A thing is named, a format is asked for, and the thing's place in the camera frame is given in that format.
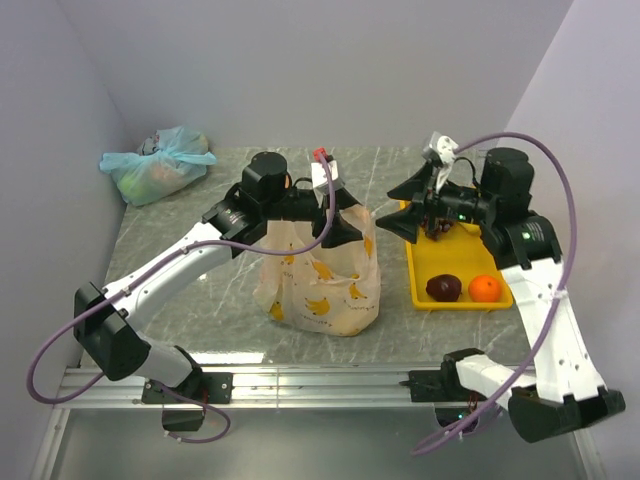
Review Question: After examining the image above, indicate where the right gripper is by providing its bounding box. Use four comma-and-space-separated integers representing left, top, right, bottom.
375, 159, 497, 243

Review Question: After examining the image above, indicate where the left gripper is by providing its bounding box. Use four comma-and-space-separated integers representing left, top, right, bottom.
264, 187, 367, 247

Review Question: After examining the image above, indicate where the orange translucent plastic bag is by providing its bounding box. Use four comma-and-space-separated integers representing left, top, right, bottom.
253, 204, 381, 337

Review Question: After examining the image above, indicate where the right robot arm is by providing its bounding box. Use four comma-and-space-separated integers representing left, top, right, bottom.
376, 147, 626, 443

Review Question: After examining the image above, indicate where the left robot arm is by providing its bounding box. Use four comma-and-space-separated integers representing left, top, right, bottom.
73, 149, 363, 402

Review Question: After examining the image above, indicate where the orange fake fruit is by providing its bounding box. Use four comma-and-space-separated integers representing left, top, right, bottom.
468, 275, 502, 303

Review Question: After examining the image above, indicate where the blue tied plastic bag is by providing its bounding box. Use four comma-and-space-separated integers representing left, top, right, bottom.
99, 126, 217, 206

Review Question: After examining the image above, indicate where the yellow plastic tray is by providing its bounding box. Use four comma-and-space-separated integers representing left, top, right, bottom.
404, 223, 513, 311

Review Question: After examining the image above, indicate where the dark red mangosteen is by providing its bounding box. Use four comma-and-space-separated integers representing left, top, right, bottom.
425, 274, 462, 302

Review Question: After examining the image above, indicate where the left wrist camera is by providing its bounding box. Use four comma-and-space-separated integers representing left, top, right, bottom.
311, 147, 345, 200

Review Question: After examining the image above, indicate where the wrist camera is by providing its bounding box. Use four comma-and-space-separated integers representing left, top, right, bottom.
422, 132, 458, 193
311, 147, 345, 200

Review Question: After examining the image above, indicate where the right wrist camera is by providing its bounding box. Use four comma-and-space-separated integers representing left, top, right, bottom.
422, 132, 458, 193

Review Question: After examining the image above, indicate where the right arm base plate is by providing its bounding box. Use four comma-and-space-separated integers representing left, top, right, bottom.
403, 370, 486, 403

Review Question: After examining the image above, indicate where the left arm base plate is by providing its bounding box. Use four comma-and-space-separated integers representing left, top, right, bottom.
141, 372, 233, 405

